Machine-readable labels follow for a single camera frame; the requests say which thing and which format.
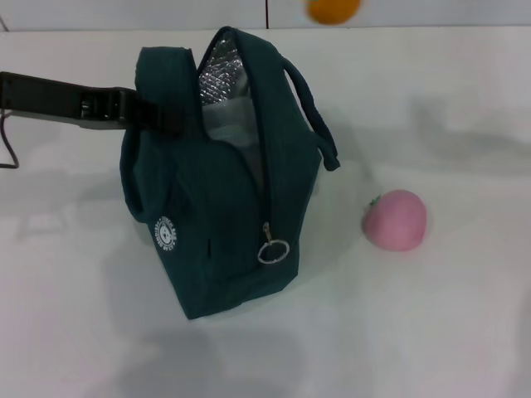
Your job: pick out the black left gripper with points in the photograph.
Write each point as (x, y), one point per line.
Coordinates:
(54, 97)

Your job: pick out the teal insulated lunch bag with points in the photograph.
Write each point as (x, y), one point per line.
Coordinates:
(232, 199)

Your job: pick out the yellow banana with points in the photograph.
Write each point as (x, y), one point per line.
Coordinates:
(332, 9)

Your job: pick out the pink peach toy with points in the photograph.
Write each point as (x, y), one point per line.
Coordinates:
(396, 219)

